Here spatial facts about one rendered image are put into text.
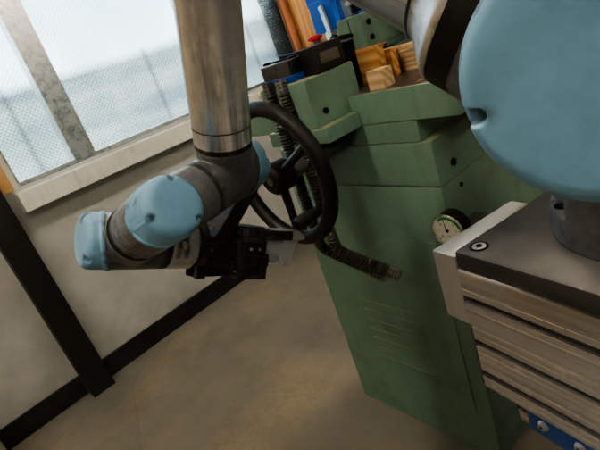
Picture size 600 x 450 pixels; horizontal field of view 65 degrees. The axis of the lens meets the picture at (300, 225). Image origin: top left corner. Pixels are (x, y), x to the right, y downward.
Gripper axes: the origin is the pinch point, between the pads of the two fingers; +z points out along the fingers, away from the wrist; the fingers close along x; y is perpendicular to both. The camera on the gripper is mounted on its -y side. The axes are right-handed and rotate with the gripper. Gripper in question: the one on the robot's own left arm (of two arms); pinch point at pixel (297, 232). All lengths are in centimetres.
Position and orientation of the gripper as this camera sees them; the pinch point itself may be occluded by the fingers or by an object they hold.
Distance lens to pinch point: 81.1
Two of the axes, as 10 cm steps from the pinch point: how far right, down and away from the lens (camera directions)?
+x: 6.3, 0.9, -7.7
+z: 7.7, 0.4, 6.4
